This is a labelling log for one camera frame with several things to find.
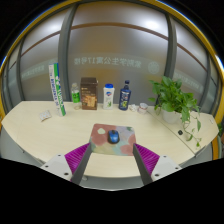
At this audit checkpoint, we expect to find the green pothos plant white pot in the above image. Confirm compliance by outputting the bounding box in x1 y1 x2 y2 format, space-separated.
147 75 203 148

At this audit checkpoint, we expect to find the white jar with red band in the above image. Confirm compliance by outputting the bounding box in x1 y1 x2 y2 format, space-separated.
137 102 150 115

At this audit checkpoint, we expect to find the green-labelled clear water bottle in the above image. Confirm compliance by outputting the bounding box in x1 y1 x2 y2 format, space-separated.
70 82 83 111

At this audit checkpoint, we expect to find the brown cardboard carton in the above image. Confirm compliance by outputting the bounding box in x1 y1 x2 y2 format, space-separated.
80 77 99 111

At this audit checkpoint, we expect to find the floral pastel mouse pad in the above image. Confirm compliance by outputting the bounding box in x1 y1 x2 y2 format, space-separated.
89 123 137 157

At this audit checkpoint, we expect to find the small white packet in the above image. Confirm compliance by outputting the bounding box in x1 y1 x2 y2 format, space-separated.
38 110 53 122

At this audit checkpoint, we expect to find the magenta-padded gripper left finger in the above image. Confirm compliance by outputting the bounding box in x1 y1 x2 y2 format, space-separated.
41 142 93 186

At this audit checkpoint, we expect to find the dark blue pump shampoo bottle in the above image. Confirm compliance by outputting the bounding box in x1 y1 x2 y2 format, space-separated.
118 79 132 112

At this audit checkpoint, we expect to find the white blue-capped lotion bottle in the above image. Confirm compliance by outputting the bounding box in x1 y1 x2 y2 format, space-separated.
102 83 116 111

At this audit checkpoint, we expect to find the white green shuttlecock tube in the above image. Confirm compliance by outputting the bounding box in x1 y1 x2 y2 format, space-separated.
48 62 67 117

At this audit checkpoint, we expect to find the blue computer mouse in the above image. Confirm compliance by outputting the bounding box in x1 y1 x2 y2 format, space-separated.
107 129 120 145

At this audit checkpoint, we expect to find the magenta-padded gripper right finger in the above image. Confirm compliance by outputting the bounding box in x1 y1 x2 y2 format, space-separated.
132 143 183 186

